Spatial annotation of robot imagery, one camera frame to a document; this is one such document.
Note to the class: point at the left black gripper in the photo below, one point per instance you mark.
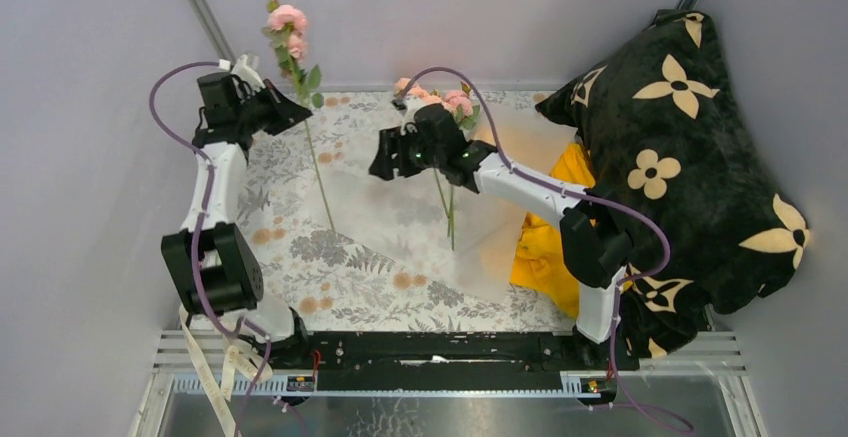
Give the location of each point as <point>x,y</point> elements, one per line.
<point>284,112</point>

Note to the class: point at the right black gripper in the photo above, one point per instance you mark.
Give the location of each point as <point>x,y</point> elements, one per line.
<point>389,144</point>

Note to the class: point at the pink fake flower stem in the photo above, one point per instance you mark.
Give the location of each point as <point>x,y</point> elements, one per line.
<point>286,28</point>
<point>428,142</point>
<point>464,115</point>

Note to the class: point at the white wrapping paper sheet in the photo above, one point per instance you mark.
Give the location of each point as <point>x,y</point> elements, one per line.
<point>464,240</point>

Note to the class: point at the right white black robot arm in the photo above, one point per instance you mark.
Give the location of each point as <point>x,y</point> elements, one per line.
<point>594,245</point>

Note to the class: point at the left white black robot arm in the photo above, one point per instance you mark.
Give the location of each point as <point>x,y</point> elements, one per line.
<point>211,264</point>

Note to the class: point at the floral tablecloth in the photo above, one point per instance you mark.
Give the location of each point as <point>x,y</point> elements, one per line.
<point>335,283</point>

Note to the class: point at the yellow garment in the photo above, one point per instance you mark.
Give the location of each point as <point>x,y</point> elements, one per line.
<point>538,262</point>

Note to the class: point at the black floral pillow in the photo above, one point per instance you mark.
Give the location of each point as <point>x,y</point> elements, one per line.
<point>661,129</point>

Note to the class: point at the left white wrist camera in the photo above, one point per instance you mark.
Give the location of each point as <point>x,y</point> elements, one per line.
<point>246,68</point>

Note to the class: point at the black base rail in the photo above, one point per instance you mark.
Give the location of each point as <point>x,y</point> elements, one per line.
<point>458,361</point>

